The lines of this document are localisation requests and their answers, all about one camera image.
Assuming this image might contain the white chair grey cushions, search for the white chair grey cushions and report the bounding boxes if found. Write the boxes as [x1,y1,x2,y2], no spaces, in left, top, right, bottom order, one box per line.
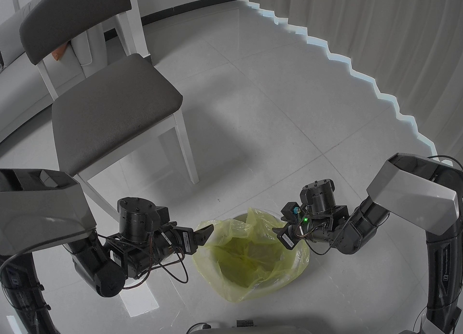
[20,0,199,225]

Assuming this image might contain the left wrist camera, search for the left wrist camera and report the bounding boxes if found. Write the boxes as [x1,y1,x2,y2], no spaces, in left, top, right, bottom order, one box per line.
[155,206,170,232]

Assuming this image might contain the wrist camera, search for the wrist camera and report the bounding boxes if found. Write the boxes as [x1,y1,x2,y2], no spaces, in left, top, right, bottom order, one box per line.
[155,206,170,232]
[281,201,302,224]

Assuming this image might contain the pale grey cushion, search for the pale grey cushion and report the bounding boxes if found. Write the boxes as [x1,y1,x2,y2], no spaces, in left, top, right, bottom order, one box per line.
[11,0,68,27]

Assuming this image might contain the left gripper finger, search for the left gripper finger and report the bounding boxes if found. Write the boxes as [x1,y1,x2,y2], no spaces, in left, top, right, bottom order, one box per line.
[194,226,216,246]

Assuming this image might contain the pale grey sofa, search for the pale grey sofa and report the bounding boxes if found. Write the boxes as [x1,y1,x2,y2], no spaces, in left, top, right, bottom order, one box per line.
[0,0,109,144]

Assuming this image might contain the black cable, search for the black cable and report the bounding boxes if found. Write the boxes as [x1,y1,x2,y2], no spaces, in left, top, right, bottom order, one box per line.
[412,309,431,334]
[145,249,190,284]
[186,322,212,334]

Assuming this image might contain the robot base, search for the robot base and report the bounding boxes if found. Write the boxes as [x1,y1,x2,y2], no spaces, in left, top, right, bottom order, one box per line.
[188,320,420,334]

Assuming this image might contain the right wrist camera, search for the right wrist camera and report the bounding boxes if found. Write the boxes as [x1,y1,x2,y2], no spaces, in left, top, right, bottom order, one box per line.
[281,201,302,224]

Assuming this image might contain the pale curtain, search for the pale curtain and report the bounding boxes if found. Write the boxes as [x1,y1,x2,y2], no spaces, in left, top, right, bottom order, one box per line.
[239,0,463,168]

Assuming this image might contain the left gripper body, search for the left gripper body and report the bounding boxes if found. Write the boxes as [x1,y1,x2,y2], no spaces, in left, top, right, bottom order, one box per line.
[162,225,199,254]

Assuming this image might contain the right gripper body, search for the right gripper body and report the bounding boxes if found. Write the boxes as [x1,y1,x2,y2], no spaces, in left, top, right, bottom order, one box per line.
[278,218,328,251]

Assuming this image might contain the yellow plastic bag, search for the yellow plastic bag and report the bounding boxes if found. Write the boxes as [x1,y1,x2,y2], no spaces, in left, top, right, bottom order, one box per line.
[192,208,311,303]

